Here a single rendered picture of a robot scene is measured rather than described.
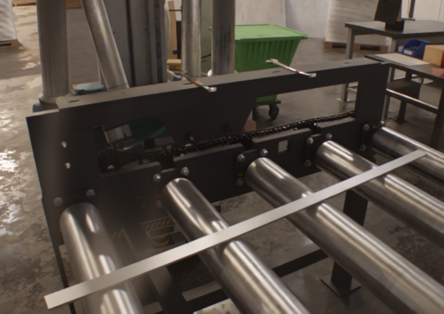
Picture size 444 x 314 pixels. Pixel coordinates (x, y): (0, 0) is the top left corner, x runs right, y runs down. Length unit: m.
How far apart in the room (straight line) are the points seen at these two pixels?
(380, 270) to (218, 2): 1.30
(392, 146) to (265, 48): 2.38
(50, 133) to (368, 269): 0.86
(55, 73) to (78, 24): 2.86
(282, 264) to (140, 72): 1.17
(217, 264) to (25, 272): 1.65
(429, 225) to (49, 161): 1.06
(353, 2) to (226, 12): 6.21
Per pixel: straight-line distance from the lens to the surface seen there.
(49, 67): 1.73
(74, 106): 1.11
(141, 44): 2.10
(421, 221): 1.23
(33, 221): 2.85
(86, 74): 4.68
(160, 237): 2.17
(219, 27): 1.87
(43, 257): 2.52
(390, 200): 1.28
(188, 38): 1.72
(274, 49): 3.87
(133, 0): 2.07
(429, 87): 3.61
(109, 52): 1.63
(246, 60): 3.80
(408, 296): 0.94
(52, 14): 1.66
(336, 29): 7.98
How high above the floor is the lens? 1.51
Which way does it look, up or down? 26 degrees down
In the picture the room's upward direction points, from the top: 1 degrees clockwise
